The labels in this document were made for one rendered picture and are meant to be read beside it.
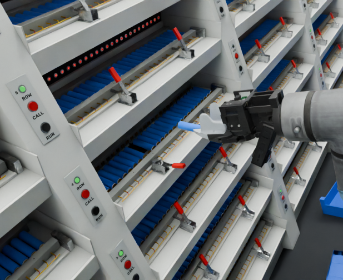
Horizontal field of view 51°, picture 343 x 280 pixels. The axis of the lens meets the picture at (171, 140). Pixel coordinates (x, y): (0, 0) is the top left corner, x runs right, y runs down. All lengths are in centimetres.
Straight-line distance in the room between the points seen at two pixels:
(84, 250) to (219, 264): 51
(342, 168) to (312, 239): 95
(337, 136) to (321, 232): 101
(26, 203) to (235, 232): 75
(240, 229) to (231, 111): 61
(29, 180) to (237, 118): 40
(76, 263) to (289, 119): 49
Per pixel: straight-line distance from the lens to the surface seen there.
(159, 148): 94
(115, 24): 84
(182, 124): 82
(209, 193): 109
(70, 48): 75
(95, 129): 77
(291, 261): 154
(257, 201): 133
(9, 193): 68
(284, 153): 155
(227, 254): 118
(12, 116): 66
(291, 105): 66
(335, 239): 159
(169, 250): 97
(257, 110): 69
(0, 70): 66
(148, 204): 86
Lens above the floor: 111
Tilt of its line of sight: 23 degrees down
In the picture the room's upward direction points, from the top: 24 degrees counter-clockwise
